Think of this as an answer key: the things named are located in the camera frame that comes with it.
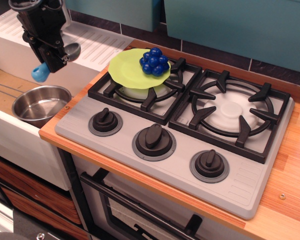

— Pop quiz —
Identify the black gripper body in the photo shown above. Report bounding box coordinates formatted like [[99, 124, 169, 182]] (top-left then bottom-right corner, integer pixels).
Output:
[[15, 2, 66, 48]]

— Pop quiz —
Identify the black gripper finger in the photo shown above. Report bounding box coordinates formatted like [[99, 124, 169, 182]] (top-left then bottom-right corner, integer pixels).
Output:
[[29, 39, 45, 63], [39, 45, 68, 73]]

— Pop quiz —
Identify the grey spoon with blue handle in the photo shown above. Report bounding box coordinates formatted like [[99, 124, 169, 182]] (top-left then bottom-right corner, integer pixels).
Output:
[[31, 42, 81, 83]]

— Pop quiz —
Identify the blue toy blueberry cluster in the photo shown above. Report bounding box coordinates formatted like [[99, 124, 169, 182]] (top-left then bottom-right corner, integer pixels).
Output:
[[139, 47, 170, 77]]

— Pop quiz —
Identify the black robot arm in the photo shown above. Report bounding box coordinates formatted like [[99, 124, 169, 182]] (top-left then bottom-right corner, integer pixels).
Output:
[[8, 0, 67, 73]]

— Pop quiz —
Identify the stainless steel pot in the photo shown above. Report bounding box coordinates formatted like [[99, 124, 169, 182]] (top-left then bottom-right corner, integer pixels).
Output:
[[0, 84, 72, 129]]

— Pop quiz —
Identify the light green plate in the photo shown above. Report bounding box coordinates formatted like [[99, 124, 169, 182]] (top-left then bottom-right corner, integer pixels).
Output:
[[108, 48, 171, 89]]

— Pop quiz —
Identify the grey toy faucet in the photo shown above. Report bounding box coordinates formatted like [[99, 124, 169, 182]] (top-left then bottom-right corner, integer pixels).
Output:
[[61, 0, 71, 31]]

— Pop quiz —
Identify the black left stove knob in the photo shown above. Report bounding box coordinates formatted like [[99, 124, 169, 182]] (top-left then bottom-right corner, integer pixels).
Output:
[[88, 107, 123, 137]]

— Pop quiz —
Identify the black stove knob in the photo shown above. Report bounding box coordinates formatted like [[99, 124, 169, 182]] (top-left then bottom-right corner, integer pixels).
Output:
[[88, 107, 123, 137], [189, 149, 230, 184], [132, 123, 177, 162]]

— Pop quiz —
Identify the white left burner cap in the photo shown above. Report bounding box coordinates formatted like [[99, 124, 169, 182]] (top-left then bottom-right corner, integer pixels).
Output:
[[115, 78, 185, 103]]

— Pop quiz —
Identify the white burner cap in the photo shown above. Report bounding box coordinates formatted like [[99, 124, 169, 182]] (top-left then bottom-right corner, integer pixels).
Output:
[[202, 91, 265, 133], [115, 78, 185, 103]]

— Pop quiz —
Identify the black left burner grate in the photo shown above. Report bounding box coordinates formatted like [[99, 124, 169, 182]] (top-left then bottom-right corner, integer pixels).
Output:
[[88, 57, 203, 125]]

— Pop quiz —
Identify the black burner grate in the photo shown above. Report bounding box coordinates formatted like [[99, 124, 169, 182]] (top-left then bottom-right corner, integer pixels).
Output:
[[169, 69, 295, 164], [88, 57, 203, 125]]

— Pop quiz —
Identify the black middle stove knob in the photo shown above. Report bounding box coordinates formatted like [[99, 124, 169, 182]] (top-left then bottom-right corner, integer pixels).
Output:
[[132, 123, 177, 162]]

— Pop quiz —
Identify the wooden drawer front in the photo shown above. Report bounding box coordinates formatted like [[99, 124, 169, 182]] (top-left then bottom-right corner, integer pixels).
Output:
[[0, 157, 89, 240]]

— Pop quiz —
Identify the toy oven door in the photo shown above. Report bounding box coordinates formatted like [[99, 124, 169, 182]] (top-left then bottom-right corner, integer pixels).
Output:
[[72, 156, 248, 240]]

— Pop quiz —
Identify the black right burner grate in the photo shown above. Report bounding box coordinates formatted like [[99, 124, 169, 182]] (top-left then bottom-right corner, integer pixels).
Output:
[[169, 69, 295, 164]]

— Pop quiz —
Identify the grey toy stove top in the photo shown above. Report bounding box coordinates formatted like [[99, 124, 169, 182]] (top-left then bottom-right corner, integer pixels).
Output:
[[55, 58, 295, 219]]

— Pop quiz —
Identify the white right burner cap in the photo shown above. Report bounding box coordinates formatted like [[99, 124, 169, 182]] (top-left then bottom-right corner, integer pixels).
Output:
[[202, 91, 265, 133]]

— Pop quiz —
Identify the black right stove knob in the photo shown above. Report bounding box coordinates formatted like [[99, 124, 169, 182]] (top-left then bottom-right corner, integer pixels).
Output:
[[189, 149, 230, 184]]

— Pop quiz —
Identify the black oven door handle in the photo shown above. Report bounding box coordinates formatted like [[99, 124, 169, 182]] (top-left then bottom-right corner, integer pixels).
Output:
[[79, 169, 203, 240]]

